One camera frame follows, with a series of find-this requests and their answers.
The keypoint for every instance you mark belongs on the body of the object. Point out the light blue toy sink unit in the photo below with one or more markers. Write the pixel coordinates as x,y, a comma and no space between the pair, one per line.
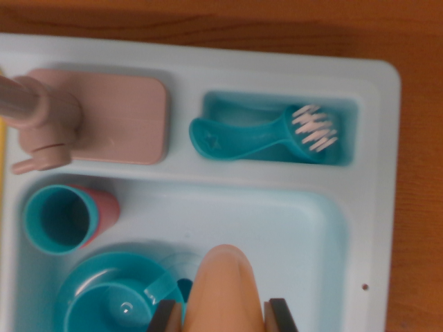
242,207

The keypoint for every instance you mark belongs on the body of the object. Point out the yellow plastic dish rack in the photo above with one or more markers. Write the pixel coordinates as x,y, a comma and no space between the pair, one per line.
2,152

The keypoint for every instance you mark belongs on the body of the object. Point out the cream detergent bottle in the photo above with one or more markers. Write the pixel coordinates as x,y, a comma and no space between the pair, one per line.
225,287

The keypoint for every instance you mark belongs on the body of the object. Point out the teal dish brush white bristles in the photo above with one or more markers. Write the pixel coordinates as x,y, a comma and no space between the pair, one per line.
242,138

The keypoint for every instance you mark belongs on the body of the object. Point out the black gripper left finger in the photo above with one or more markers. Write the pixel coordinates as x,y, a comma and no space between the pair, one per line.
166,318

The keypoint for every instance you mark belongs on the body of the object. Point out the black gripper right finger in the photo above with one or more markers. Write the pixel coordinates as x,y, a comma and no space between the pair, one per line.
280,318

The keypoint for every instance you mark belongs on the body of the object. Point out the teal plastic mug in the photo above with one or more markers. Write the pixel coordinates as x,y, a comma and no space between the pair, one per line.
104,311

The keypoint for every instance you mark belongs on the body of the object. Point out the teal plastic tumbler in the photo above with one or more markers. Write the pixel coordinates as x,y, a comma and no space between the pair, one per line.
55,221

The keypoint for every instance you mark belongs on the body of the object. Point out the teal cup on saucer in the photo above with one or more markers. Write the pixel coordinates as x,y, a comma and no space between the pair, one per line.
104,263

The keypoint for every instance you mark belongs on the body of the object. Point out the red plastic tumbler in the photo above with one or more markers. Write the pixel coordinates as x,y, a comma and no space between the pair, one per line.
109,211

